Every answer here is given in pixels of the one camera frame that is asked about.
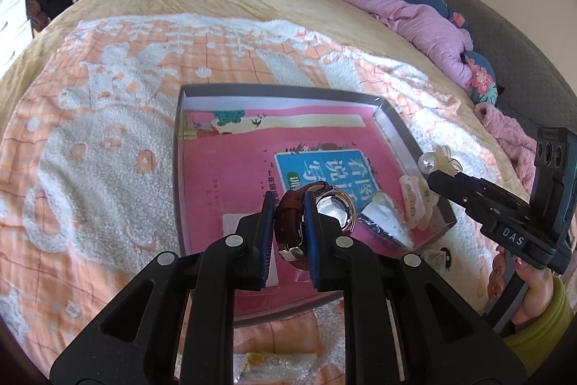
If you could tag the person's right forearm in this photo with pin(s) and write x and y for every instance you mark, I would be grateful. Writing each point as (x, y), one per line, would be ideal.
(547, 326)

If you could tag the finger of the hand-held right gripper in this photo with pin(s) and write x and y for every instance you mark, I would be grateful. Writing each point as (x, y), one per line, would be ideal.
(460, 191)

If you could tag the pearl flower hair clip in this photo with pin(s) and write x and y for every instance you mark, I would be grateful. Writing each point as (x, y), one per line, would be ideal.
(444, 159)

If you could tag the brown clothes pile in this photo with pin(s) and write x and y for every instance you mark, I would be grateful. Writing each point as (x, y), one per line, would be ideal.
(43, 6)

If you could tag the grey headboard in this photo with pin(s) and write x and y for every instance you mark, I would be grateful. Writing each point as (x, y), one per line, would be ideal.
(514, 64)

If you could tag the white dresser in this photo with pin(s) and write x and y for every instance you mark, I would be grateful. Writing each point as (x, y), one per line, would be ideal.
(13, 15)

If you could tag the black bow hair clip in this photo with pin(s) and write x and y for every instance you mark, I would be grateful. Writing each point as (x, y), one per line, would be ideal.
(444, 257)

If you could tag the pink book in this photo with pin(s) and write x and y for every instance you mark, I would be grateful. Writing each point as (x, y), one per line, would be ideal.
(225, 177)

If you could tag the person's right hand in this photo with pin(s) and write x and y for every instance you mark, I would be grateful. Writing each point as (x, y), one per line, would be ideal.
(536, 283)

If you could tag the pink fuzzy cloth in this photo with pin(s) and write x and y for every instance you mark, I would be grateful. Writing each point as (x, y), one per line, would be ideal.
(509, 132)

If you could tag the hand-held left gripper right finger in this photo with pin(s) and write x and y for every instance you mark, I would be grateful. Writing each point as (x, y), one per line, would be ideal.
(311, 245)

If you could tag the clear plastic jewelry bag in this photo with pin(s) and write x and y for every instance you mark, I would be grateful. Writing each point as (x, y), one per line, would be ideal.
(275, 367)

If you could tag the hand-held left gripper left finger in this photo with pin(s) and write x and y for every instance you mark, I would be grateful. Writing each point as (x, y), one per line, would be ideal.
(269, 240)

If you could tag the clear plastic packet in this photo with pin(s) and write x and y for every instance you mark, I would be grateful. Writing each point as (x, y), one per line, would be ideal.
(390, 222)

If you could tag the orange checked fleece blanket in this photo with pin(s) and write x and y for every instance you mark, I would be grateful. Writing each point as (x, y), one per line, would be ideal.
(90, 141)

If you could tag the cream hair claw clip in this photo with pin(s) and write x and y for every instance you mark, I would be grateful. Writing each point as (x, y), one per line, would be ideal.
(417, 200)

